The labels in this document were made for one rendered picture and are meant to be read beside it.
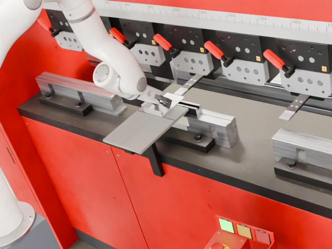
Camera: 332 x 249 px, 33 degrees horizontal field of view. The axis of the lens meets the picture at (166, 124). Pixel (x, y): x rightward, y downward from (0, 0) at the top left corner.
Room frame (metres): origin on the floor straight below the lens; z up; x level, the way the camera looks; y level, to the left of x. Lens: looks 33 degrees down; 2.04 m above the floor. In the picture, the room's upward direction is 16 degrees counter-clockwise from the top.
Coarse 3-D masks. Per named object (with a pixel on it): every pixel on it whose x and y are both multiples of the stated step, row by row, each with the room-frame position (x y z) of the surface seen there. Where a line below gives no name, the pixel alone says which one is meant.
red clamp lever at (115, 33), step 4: (112, 28) 1.75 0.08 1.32; (112, 32) 1.74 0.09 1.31; (116, 32) 1.74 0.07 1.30; (116, 36) 1.73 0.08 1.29; (120, 36) 1.73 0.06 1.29; (120, 40) 1.72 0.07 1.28; (124, 40) 1.72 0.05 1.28; (128, 44) 1.70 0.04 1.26; (132, 44) 1.71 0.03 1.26; (128, 48) 1.69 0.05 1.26
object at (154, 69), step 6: (150, 66) 1.75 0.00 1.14; (156, 66) 1.72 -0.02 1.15; (162, 66) 1.70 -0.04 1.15; (168, 66) 1.68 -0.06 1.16; (174, 66) 1.69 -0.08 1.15; (156, 72) 1.73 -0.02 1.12; (162, 72) 1.71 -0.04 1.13; (168, 72) 1.69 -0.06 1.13; (174, 72) 1.68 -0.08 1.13; (156, 78) 1.75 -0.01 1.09; (162, 78) 1.73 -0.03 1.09; (168, 78) 1.69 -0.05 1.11; (174, 78) 1.68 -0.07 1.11
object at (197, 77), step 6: (210, 72) 1.80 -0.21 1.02; (216, 72) 1.81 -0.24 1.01; (222, 72) 1.83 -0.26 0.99; (192, 78) 1.82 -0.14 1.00; (198, 78) 1.81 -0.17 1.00; (210, 78) 1.81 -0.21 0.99; (186, 84) 1.79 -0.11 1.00; (192, 84) 1.78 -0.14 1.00; (180, 90) 1.76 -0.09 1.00; (186, 90) 1.75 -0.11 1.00
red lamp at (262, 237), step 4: (256, 232) 1.15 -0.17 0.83; (260, 232) 1.14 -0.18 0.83; (256, 236) 1.15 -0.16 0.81; (260, 236) 1.14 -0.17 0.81; (264, 236) 1.13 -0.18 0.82; (268, 236) 1.12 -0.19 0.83; (260, 240) 1.15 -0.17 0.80; (264, 240) 1.14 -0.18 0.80; (268, 240) 1.13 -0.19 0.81; (268, 244) 1.13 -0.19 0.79
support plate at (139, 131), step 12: (180, 108) 1.65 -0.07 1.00; (132, 120) 1.66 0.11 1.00; (144, 120) 1.64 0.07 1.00; (156, 120) 1.62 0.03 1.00; (168, 120) 1.60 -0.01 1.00; (120, 132) 1.61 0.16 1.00; (132, 132) 1.59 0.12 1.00; (144, 132) 1.57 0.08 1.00; (156, 132) 1.55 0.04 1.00; (120, 144) 1.54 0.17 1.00; (132, 144) 1.52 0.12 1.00; (144, 144) 1.50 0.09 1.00
